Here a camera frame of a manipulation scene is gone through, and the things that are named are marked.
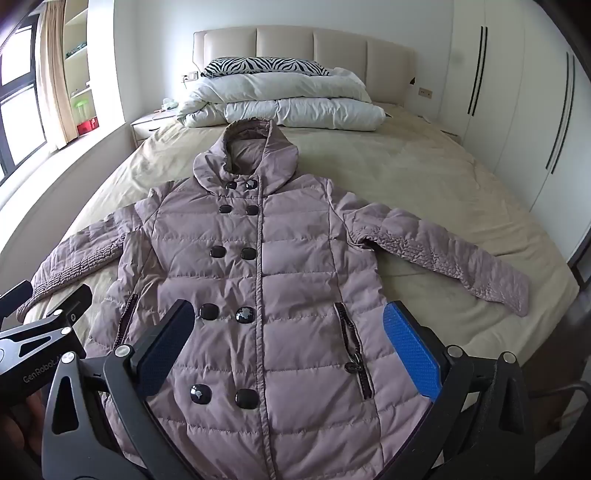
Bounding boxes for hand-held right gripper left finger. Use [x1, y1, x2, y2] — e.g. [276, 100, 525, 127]
[41, 299, 195, 480]

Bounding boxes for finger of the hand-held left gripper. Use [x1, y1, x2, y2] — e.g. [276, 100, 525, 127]
[25, 284, 94, 334]
[0, 281, 34, 320]

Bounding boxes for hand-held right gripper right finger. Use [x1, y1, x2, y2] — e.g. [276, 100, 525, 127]
[382, 300, 536, 480]

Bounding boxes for mauve quilted hooded jacket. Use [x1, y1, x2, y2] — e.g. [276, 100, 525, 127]
[16, 119, 531, 480]

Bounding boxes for dark framed window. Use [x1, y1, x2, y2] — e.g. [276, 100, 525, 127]
[0, 18, 49, 185]

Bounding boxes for white nightstand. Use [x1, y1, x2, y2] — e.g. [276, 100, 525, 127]
[130, 110, 186, 147]

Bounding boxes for beige curtain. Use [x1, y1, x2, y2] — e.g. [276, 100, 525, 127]
[39, 0, 79, 149]

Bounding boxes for white open shelf unit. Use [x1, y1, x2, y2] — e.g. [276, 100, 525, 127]
[62, 0, 94, 137]

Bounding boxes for white folded duvet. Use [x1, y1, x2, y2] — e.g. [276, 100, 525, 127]
[177, 67, 387, 129]

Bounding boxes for zebra print pillow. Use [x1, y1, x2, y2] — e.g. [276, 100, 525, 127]
[200, 56, 332, 78]

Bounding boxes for beige padded headboard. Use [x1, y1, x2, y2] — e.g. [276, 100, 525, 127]
[193, 25, 419, 106]

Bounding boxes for white wardrobe with black handles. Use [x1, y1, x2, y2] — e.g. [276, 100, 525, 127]
[438, 0, 591, 261]

